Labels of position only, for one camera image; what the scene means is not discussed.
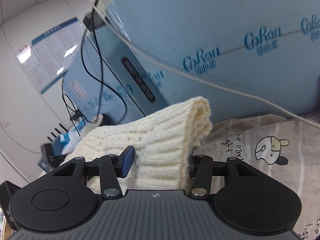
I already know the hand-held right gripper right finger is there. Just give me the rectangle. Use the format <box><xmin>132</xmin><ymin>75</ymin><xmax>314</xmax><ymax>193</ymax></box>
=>
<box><xmin>188</xmin><ymin>154</ymin><xmax>261</xmax><ymax>200</ymax></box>

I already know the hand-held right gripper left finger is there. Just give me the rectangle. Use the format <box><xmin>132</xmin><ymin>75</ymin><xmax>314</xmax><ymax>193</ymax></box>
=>
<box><xmin>52</xmin><ymin>146</ymin><xmax>135</xmax><ymax>200</ymax></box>

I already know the white knit sweater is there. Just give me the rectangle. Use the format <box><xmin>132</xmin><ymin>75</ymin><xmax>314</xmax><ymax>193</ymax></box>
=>
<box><xmin>64</xmin><ymin>96</ymin><xmax>213</xmax><ymax>195</ymax></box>

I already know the blue and white packet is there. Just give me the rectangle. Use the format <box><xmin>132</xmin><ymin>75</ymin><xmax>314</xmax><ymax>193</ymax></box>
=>
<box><xmin>59</xmin><ymin>119</ymin><xmax>88</xmax><ymax>155</ymax></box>

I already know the black router with antennas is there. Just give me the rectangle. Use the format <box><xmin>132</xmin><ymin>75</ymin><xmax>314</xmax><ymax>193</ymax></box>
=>
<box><xmin>46</xmin><ymin>122</ymin><xmax>69</xmax><ymax>144</ymax></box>

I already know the cartoon printed blanket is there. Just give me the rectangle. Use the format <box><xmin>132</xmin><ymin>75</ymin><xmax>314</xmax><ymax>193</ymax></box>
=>
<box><xmin>200</xmin><ymin>114</ymin><xmax>320</xmax><ymax>240</ymax></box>

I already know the light blue carton with slot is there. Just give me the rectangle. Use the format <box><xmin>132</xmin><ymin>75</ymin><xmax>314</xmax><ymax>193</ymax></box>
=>
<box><xmin>62</xmin><ymin>26</ymin><xmax>173</xmax><ymax>133</ymax></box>

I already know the small black box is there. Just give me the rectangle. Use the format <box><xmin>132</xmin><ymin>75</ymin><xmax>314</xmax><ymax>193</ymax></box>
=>
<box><xmin>0</xmin><ymin>180</ymin><xmax>20</xmax><ymax>230</ymax></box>

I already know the black power adapter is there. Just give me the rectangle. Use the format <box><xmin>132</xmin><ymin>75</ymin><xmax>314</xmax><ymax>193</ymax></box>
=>
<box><xmin>83</xmin><ymin>12</ymin><xmax>97</xmax><ymax>29</ymax></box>

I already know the large light blue carton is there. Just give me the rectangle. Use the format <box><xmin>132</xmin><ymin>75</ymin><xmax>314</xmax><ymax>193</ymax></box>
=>
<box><xmin>105</xmin><ymin>0</ymin><xmax>320</xmax><ymax>120</ymax></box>

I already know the black cable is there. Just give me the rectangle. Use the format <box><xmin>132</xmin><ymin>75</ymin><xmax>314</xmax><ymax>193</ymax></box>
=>
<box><xmin>61</xmin><ymin>0</ymin><xmax>130</xmax><ymax>140</ymax></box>

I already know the white cable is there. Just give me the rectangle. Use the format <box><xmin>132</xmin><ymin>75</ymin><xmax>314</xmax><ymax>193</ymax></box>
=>
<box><xmin>87</xmin><ymin>0</ymin><xmax>320</xmax><ymax>128</ymax></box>

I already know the blue framed wall poster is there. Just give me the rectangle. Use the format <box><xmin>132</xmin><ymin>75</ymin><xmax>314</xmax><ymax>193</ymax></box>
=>
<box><xmin>17</xmin><ymin>17</ymin><xmax>85</xmax><ymax>95</ymax></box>

